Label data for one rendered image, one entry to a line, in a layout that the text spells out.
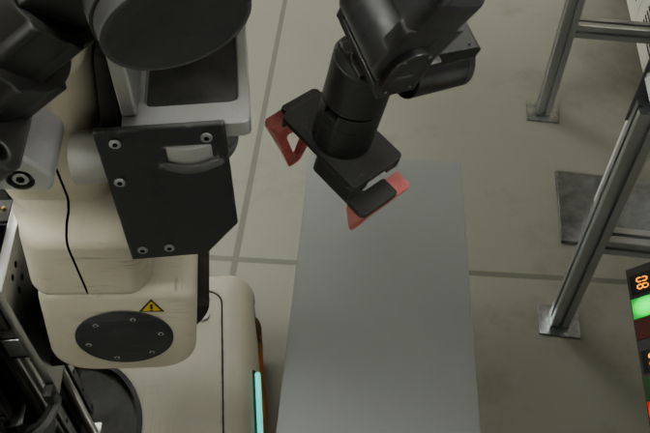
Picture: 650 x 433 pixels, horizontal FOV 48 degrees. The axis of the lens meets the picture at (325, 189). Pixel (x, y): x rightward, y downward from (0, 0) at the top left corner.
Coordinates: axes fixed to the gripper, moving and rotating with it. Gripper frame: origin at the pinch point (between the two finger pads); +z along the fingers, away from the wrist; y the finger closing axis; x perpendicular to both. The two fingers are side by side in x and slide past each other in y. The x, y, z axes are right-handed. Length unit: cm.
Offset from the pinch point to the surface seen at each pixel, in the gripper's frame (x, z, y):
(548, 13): -166, 93, 45
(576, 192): -103, 82, -7
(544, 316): -66, 80, -23
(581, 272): -65, 59, -22
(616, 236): -68, 48, -22
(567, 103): -132, 87, 15
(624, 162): -63, 29, -15
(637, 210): -109, 79, -21
